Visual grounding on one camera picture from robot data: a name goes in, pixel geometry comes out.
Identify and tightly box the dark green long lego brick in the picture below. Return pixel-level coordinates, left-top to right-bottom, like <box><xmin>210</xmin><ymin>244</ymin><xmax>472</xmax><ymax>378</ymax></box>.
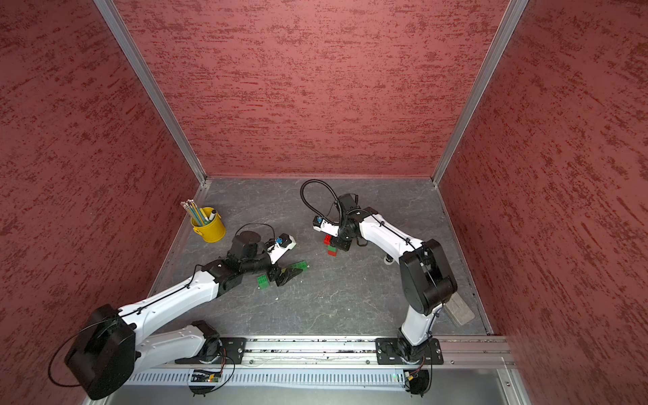
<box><xmin>290</xmin><ymin>261</ymin><xmax>309</xmax><ymax>271</ymax></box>

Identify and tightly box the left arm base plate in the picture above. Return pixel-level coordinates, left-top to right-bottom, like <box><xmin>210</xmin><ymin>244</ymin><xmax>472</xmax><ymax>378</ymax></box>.
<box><xmin>175</xmin><ymin>337</ymin><xmax>247</xmax><ymax>366</ymax></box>

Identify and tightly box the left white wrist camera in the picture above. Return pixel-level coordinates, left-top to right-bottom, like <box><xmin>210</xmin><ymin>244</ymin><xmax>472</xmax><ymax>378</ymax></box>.
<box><xmin>267</xmin><ymin>233</ymin><xmax>296</xmax><ymax>264</ymax></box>

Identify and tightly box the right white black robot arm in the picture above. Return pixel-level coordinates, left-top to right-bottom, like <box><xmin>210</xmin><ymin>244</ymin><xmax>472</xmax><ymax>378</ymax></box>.
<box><xmin>314</xmin><ymin>193</ymin><xmax>458</xmax><ymax>362</ymax></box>

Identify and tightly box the white perforated cable duct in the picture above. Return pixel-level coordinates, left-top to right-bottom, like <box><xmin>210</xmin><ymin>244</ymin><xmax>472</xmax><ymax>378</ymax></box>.
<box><xmin>126</xmin><ymin>368</ymin><xmax>406</xmax><ymax>391</ymax></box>

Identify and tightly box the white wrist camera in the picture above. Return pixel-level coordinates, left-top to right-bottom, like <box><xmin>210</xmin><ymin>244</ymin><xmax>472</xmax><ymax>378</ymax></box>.
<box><xmin>267</xmin><ymin>233</ymin><xmax>296</xmax><ymax>264</ymax></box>
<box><xmin>312</xmin><ymin>216</ymin><xmax>339</xmax><ymax>237</ymax></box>

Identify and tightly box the aluminium rail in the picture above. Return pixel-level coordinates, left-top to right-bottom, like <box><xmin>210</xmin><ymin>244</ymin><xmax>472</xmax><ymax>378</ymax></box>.
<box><xmin>131</xmin><ymin>335</ymin><xmax>515</xmax><ymax>370</ymax></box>

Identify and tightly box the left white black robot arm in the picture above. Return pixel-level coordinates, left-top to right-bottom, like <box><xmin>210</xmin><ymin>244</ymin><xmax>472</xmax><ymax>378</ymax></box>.
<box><xmin>64</xmin><ymin>231</ymin><xmax>296</xmax><ymax>400</ymax></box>

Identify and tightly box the grey eraser block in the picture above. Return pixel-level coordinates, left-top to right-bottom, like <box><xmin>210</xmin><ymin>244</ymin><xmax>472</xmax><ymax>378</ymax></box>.
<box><xmin>444</xmin><ymin>293</ymin><xmax>476</xmax><ymax>327</ymax></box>

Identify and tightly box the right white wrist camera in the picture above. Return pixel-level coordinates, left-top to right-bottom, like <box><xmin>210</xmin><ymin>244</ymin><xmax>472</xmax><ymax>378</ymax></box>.
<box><xmin>312</xmin><ymin>216</ymin><xmax>339</xmax><ymax>237</ymax></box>

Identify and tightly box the yellow pencil cup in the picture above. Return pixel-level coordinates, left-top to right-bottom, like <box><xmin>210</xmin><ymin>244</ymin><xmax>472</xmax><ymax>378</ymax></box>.
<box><xmin>191</xmin><ymin>207</ymin><xmax>226</xmax><ymax>243</ymax></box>

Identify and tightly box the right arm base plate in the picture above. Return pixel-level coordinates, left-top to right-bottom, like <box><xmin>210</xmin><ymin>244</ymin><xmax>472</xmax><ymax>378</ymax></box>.
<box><xmin>375</xmin><ymin>337</ymin><xmax>444</xmax><ymax>366</ymax></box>

